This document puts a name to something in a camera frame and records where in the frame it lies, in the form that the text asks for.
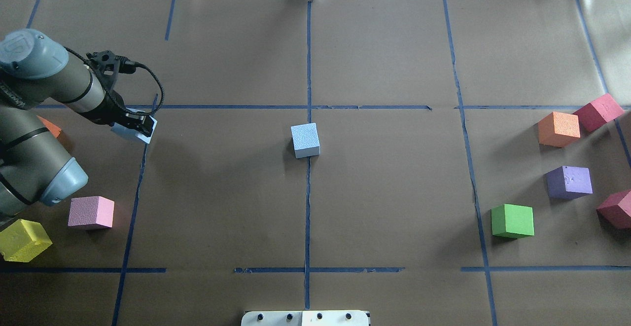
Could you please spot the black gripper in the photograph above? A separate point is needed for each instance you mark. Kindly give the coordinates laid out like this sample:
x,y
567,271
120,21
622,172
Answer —
x,y
109,113

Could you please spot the light blue foam block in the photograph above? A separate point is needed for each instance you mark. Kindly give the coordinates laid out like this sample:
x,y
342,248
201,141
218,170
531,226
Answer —
x,y
305,140
140,128

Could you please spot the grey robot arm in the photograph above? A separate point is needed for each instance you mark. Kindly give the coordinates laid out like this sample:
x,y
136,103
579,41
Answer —
x,y
35,166

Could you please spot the orange foam block near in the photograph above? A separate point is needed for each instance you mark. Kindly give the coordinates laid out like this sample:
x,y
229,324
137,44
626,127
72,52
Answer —
x,y
53,128

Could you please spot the orange foam block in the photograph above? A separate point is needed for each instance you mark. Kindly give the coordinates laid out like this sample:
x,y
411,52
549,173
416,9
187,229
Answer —
x,y
559,129
53,128

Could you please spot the pink foam block near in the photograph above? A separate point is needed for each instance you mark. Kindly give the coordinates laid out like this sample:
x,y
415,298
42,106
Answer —
x,y
91,212

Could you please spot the yellow foam block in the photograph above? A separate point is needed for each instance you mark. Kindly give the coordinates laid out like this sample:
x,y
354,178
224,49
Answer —
x,y
23,240

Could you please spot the green foam block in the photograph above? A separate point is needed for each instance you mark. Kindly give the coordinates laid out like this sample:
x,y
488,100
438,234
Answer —
x,y
512,221

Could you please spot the orange foam block far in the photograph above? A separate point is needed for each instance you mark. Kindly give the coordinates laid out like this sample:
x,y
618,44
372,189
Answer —
x,y
559,129

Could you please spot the purple foam block far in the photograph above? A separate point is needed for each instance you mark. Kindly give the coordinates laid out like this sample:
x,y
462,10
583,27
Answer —
x,y
569,182

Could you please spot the dark red foam block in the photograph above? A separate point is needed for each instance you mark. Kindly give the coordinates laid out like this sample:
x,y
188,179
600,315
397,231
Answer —
x,y
616,209

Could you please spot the white camera pole mount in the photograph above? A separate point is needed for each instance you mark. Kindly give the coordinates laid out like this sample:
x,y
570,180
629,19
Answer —
x,y
307,318

